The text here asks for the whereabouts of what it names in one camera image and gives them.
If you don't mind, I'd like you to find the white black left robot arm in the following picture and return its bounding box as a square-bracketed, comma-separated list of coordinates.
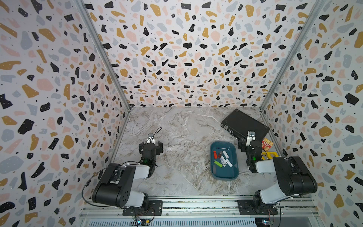
[92, 139, 163, 210]

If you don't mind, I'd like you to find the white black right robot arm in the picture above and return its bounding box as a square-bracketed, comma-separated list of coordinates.
[238, 140, 318, 210]

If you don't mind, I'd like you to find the black hard case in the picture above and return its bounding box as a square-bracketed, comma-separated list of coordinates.
[221, 109, 270, 141]

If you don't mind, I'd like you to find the yellow triangle ruler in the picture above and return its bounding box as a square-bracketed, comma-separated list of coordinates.
[261, 151, 279, 160]

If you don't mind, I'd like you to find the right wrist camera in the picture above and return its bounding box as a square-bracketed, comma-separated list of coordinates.
[246, 131, 255, 146]

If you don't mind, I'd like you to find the aluminium mounting rail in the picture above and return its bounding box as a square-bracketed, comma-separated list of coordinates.
[79, 195, 321, 227]

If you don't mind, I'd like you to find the white usb flash drive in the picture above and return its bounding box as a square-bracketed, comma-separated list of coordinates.
[223, 150, 229, 159]
[220, 157, 226, 166]
[226, 159, 233, 167]

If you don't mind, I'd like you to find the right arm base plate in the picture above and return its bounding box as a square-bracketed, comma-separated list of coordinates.
[237, 200, 278, 215]

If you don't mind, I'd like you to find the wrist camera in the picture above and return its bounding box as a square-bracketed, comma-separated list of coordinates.
[246, 131, 255, 146]
[146, 133, 155, 144]

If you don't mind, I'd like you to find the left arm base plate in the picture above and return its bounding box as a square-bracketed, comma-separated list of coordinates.
[123, 200, 163, 217]

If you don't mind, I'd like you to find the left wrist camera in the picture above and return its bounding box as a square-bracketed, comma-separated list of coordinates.
[146, 133, 155, 144]

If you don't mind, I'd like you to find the red yellow small box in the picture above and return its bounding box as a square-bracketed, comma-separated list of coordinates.
[262, 138, 274, 152]

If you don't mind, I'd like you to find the teal plastic storage box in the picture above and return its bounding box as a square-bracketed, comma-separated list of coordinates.
[210, 141, 239, 181]

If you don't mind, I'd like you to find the green usb flash drive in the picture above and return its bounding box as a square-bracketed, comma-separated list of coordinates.
[214, 160, 223, 167]

